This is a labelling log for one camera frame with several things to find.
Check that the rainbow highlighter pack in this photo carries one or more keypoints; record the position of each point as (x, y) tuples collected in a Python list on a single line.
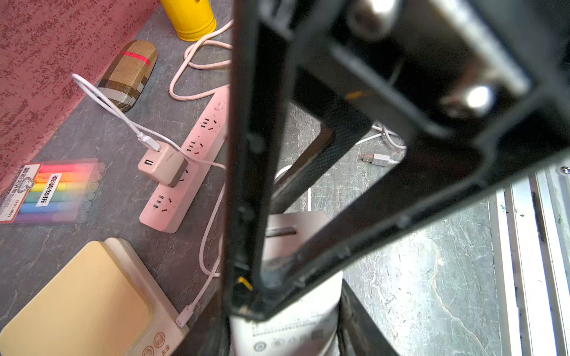
[(50, 193)]

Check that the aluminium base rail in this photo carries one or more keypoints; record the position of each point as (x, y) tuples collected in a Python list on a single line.
[(530, 232)]

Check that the pink usb wall adapter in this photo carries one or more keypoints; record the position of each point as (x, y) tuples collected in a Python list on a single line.
[(165, 166)]

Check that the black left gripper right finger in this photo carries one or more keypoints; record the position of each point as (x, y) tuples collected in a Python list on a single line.
[(357, 332)]

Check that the small white charger block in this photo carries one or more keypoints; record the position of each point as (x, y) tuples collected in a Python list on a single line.
[(270, 313)]

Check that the pink power strip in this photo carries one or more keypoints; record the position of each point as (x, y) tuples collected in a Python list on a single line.
[(167, 206)]

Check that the plaid brown glasses case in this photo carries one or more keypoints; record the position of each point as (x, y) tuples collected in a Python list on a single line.
[(128, 74)]

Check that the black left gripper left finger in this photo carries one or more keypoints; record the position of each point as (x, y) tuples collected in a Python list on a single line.
[(210, 332)]

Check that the yellow metal pencil bucket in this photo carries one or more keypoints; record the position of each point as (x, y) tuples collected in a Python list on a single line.
[(191, 19)]

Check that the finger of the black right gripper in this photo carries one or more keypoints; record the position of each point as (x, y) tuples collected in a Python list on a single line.
[(477, 90), (342, 126)]

